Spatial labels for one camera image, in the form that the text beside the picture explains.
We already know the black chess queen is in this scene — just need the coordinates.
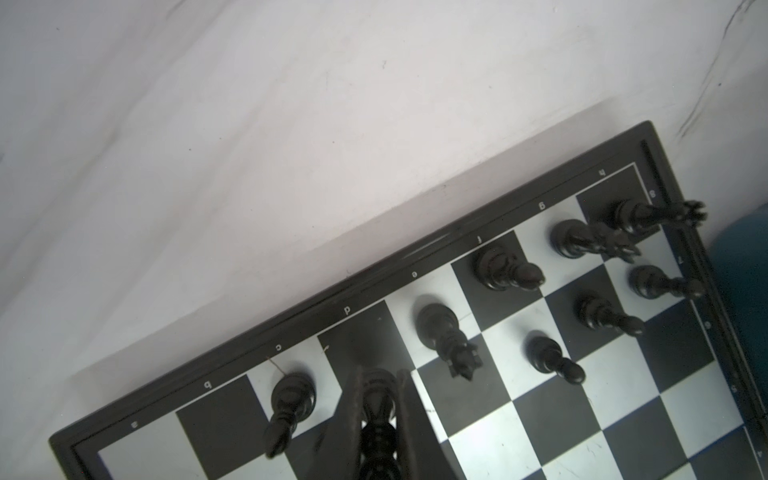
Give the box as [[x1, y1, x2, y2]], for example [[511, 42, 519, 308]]
[[359, 369, 401, 479]]

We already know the black chess bishop c8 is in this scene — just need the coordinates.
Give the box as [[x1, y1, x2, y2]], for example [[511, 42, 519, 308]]
[[263, 371, 316, 459]]

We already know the teal plastic tray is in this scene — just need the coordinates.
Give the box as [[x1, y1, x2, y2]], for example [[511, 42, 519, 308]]
[[709, 205, 767, 397]]

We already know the black chess bishop on board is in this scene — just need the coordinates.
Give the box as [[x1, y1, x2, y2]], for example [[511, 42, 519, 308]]
[[474, 247, 546, 291]]

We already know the black chess pawn g7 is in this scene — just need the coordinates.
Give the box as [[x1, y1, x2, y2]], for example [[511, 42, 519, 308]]
[[576, 295, 645, 337]]

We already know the black chess knight on board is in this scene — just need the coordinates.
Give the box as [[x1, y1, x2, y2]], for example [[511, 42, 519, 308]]
[[550, 219, 642, 263]]

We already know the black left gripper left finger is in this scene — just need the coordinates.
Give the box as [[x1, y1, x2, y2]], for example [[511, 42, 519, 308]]
[[311, 367, 363, 479]]

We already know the black chess pawn f7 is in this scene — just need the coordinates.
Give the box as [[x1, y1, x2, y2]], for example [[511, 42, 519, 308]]
[[525, 336, 586, 385]]

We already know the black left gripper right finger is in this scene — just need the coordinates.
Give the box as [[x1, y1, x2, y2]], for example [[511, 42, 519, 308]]
[[395, 370, 457, 479]]

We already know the black white chessboard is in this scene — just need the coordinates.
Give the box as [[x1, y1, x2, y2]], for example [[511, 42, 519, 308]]
[[50, 122, 767, 479]]

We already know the black chess pawn h7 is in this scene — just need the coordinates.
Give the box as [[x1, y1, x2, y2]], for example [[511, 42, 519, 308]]
[[629, 265, 706, 300]]

